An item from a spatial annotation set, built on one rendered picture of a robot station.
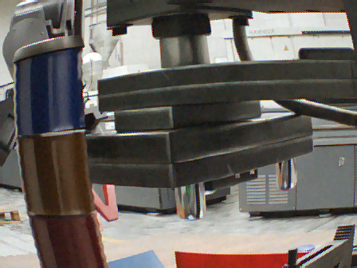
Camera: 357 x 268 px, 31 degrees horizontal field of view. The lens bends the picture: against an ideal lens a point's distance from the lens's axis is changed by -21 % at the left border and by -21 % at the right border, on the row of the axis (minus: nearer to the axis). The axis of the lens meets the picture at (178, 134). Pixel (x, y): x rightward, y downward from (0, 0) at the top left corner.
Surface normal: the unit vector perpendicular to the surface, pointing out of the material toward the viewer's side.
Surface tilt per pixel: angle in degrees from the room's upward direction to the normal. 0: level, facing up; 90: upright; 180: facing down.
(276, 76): 90
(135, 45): 90
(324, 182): 90
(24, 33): 71
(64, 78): 104
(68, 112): 76
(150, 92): 90
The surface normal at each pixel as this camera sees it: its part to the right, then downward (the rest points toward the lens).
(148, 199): -0.73, 0.11
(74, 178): 0.67, 0.22
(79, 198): 0.72, -0.28
